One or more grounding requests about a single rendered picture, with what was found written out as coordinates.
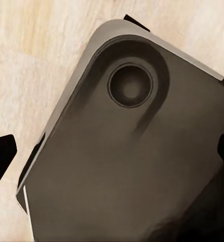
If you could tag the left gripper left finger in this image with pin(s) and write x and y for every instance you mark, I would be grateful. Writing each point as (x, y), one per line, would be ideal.
(8, 150)

